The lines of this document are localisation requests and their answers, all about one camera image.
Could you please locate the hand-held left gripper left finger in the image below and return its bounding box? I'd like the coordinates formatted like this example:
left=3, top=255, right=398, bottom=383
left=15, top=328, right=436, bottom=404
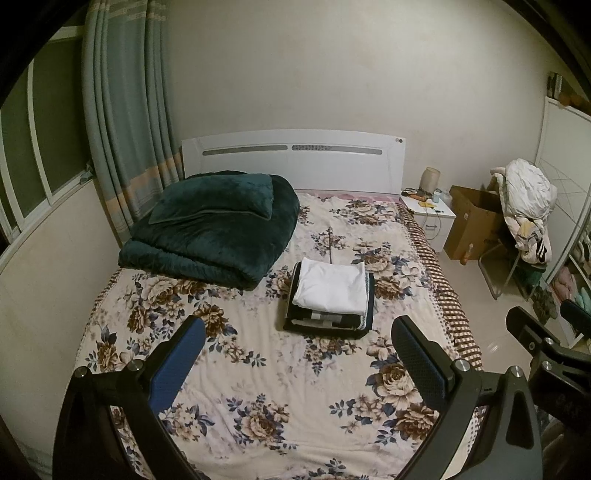
left=53, top=315, right=208, bottom=480

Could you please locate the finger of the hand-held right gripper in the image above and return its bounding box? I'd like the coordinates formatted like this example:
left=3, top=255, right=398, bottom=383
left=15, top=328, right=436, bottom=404
left=561, top=299, right=591, bottom=332
left=505, top=306, right=591, bottom=370

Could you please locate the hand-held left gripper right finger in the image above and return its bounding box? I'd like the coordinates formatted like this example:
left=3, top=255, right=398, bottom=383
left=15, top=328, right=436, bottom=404
left=390, top=316, right=544, bottom=480

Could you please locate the white t-shirt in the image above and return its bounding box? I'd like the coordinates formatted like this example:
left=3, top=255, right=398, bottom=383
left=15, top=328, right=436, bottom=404
left=292, top=257, right=368, bottom=317

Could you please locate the stack of folded dark clothes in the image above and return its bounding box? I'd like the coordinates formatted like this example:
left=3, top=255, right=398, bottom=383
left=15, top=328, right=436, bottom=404
left=283, top=261, right=376, bottom=341

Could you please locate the pile of light clothes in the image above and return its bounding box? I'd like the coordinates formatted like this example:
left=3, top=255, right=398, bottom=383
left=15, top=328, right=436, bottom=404
left=489, top=158, right=557, bottom=265

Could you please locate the pair of green slippers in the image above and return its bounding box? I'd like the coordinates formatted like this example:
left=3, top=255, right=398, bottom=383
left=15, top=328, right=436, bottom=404
left=531, top=286, right=557, bottom=325

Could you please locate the metal folding chair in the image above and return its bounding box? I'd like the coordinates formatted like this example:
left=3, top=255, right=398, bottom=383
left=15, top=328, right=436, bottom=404
left=478, top=240, right=546, bottom=302

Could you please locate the bed with floral sheet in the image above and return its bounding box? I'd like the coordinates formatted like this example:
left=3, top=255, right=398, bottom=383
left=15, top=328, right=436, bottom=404
left=74, top=191, right=484, bottom=480

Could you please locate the dark green folded blanket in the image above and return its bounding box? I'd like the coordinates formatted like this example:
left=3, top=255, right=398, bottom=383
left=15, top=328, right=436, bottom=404
left=117, top=171, right=300, bottom=291

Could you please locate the brown cardboard box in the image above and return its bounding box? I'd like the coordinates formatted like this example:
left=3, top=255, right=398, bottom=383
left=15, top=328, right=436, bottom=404
left=442, top=185, right=507, bottom=265

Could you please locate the white nightstand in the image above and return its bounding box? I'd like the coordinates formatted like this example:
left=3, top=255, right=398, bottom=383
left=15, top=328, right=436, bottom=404
left=399, top=187, right=457, bottom=252

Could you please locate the white wardrobe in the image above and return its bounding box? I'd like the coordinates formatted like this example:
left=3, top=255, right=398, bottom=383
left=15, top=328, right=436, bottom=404
left=531, top=71, right=591, bottom=348

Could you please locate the dark green pillow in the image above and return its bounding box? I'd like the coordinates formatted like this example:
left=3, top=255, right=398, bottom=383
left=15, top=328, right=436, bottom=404
left=148, top=172, right=274, bottom=227

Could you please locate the white headboard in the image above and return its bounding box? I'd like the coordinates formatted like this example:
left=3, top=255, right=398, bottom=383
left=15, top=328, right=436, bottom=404
left=181, top=129, right=407, bottom=195

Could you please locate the pale green curtain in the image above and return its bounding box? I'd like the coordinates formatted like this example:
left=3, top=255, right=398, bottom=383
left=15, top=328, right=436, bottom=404
left=81, top=0, right=185, bottom=237

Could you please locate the window with white frame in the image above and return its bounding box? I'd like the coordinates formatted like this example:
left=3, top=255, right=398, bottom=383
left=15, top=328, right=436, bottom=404
left=0, top=39, right=96, bottom=259

